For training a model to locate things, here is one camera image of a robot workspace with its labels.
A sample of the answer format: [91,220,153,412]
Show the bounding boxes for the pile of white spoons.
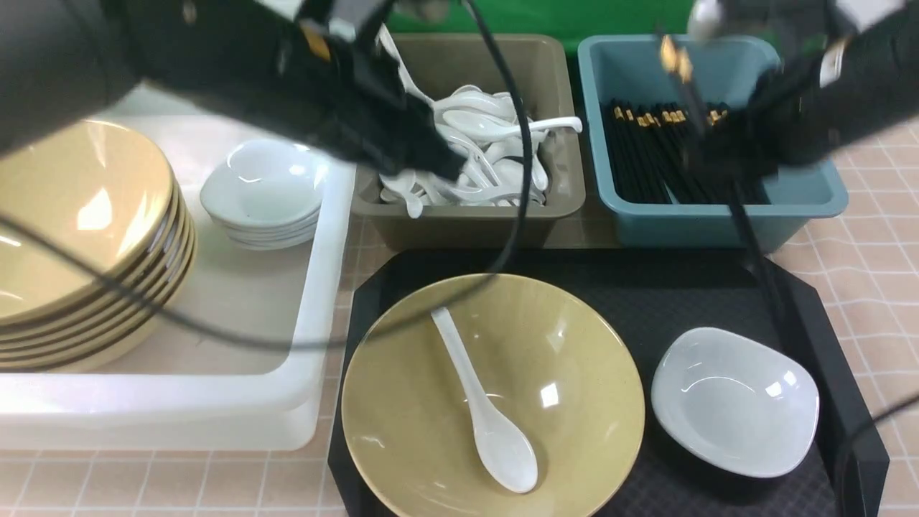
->
[377,23,583,219]

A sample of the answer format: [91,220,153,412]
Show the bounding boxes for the blue chopstick bin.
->
[577,34,849,252]

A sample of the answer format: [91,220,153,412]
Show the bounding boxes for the yellow noodle bowl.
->
[340,275,645,516]

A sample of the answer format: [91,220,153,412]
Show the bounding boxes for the green cloth backdrop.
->
[385,1,693,61]

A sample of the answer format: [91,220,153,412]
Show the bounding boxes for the stack of white dishes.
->
[198,139,338,250]

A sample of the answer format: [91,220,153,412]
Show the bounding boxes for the stack of yellow bowls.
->
[1,121,197,373]

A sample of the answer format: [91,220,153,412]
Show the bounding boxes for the black serving tray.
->
[327,248,890,517]

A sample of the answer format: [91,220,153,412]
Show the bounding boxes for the bundle of black chopsticks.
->
[601,99,727,205]

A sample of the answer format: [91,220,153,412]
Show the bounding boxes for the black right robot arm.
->
[686,1,918,179]

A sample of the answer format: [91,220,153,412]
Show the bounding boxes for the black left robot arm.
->
[1,1,463,180]

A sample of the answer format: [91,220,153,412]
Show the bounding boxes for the black chopstick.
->
[656,32,709,139]

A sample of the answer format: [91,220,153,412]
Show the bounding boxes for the white soup spoon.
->
[431,307,538,494]

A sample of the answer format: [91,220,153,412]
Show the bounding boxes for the large white plastic tub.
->
[1,86,355,450]

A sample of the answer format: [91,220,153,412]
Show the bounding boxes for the white sauce dish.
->
[650,327,821,479]

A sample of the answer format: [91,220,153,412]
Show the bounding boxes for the black cable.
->
[0,0,536,354]

